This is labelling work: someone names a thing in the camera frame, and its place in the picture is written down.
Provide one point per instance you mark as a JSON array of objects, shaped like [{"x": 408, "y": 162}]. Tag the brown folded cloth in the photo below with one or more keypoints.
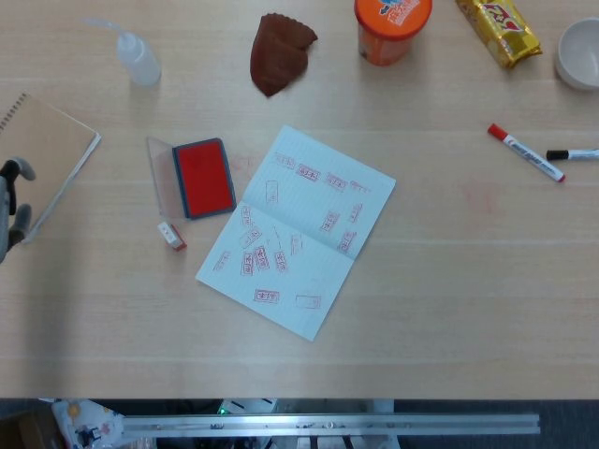
[{"x": 278, "y": 56}]

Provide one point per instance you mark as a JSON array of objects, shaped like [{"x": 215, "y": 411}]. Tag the white printed sheet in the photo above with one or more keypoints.
[{"x": 89, "y": 423}]

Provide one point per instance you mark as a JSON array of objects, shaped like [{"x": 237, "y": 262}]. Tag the aluminium profile rail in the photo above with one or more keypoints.
[{"x": 327, "y": 425}]

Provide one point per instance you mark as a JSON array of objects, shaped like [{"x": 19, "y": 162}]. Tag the red whiteboard marker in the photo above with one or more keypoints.
[{"x": 526, "y": 153}]

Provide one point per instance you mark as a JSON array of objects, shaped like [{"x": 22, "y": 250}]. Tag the black whiteboard marker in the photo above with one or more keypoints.
[{"x": 578, "y": 154}]

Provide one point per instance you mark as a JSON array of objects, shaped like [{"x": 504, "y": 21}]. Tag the orange instant noodle cup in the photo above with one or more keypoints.
[{"x": 388, "y": 33}]

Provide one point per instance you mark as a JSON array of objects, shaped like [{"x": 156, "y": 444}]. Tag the clear squeeze wash bottle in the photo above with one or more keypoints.
[{"x": 140, "y": 63}]

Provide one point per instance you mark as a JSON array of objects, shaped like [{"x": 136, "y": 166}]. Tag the white stamped paper sheet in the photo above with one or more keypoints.
[{"x": 304, "y": 262}]

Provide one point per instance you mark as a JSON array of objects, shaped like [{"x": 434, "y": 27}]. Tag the white bowl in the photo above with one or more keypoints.
[{"x": 580, "y": 51}]

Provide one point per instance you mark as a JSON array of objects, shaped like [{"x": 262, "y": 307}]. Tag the gold snack packet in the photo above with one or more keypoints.
[{"x": 503, "y": 30}]

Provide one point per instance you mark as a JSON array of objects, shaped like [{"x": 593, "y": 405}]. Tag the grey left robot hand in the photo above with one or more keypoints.
[{"x": 7, "y": 206}]

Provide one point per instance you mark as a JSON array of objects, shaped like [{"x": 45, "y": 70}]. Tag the red ink pad clear lid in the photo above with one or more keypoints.
[{"x": 202, "y": 175}]

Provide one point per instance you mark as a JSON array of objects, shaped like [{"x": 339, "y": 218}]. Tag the small white red stamp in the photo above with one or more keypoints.
[{"x": 170, "y": 235}]

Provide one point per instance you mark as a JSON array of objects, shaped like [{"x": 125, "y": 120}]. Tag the kraft spiral notebook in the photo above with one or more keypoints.
[{"x": 51, "y": 154}]

